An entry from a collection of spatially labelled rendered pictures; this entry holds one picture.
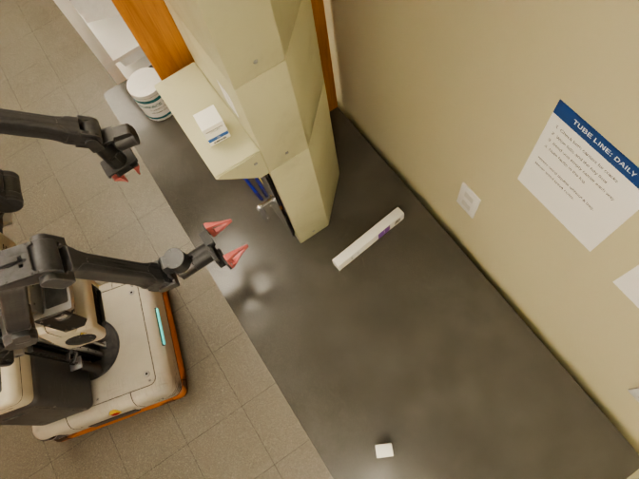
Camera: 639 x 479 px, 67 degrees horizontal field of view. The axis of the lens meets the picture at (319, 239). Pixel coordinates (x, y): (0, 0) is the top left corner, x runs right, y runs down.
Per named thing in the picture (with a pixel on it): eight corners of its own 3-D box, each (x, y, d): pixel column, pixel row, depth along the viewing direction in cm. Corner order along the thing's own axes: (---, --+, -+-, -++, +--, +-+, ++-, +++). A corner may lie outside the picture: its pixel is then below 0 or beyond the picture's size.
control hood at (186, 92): (207, 86, 127) (193, 60, 118) (270, 173, 115) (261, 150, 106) (169, 109, 126) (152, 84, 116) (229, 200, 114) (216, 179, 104)
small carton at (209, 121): (222, 120, 110) (213, 104, 104) (230, 136, 108) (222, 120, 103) (202, 130, 110) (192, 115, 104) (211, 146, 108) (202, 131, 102)
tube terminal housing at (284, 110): (311, 137, 173) (261, -68, 102) (363, 202, 161) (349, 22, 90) (251, 174, 170) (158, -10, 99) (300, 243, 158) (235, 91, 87)
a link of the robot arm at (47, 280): (22, 242, 102) (32, 288, 99) (41, 229, 101) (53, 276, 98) (154, 266, 142) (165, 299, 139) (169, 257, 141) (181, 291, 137)
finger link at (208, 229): (224, 209, 139) (196, 227, 138) (236, 228, 136) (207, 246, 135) (231, 219, 145) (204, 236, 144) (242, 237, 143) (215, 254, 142)
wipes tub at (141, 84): (168, 87, 189) (151, 60, 176) (183, 109, 185) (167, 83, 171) (139, 105, 188) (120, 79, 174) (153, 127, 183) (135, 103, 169)
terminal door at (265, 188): (248, 169, 165) (210, 94, 128) (296, 237, 154) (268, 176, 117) (246, 171, 165) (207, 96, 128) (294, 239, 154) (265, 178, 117)
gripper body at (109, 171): (139, 162, 150) (127, 149, 143) (110, 180, 149) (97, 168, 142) (130, 147, 152) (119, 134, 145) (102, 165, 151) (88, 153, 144)
